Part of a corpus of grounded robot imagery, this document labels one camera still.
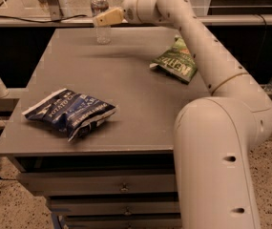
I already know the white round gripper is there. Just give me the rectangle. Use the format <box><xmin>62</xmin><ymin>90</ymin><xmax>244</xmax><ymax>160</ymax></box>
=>
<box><xmin>93</xmin><ymin>0</ymin><xmax>161</xmax><ymax>27</ymax></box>

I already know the clear plastic water bottle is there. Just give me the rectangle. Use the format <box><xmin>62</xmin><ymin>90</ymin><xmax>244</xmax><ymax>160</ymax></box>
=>
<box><xmin>91</xmin><ymin>0</ymin><xmax>111</xmax><ymax>45</ymax></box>

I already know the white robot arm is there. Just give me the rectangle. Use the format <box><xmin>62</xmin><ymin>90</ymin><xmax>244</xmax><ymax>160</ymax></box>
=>
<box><xmin>94</xmin><ymin>0</ymin><xmax>272</xmax><ymax>229</ymax></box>

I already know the green kettle chip bag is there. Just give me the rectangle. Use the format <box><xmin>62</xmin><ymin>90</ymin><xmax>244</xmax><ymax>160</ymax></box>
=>
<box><xmin>149</xmin><ymin>35</ymin><xmax>198</xmax><ymax>84</ymax></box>

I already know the blue potato chip bag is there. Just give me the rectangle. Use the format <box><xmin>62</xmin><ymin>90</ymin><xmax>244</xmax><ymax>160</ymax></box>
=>
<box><xmin>22</xmin><ymin>89</ymin><xmax>116</xmax><ymax>141</ymax></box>

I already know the grey drawer cabinet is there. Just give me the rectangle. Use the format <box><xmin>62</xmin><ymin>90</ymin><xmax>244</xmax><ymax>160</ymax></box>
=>
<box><xmin>0</xmin><ymin>27</ymin><xmax>207</xmax><ymax>229</ymax></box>

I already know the top grey drawer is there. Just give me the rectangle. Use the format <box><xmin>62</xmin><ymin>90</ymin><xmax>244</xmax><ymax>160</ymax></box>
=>
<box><xmin>17</xmin><ymin>169</ymin><xmax>177</xmax><ymax>197</ymax></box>

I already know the grey drawer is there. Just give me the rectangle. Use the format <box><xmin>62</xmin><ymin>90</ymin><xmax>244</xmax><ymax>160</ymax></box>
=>
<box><xmin>47</xmin><ymin>196</ymin><xmax>179</xmax><ymax>216</ymax></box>
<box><xmin>17</xmin><ymin>169</ymin><xmax>177</xmax><ymax>197</ymax></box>
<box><xmin>64</xmin><ymin>214</ymin><xmax>182</xmax><ymax>229</ymax></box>

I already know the middle grey drawer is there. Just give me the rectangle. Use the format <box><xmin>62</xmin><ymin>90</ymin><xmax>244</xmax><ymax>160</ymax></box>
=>
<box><xmin>47</xmin><ymin>196</ymin><xmax>179</xmax><ymax>216</ymax></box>

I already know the bottom grey drawer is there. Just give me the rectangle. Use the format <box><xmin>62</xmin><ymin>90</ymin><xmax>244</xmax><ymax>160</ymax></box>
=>
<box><xmin>64</xmin><ymin>214</ymin><xmax>182</xmax><ymax>229</ymax></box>

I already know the metal frame post left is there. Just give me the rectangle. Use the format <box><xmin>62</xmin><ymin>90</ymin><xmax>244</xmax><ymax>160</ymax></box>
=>
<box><xmin>47</xmin><ymin>0</ymin><xmax>71</xmax><ymax>21</ymax></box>

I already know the black cable on ledge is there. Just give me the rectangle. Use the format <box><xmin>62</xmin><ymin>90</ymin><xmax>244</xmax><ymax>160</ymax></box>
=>
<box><xmin>0</xmin><ymin>7</ymin><xmax>89</xmax><ymax>25</ymax></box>

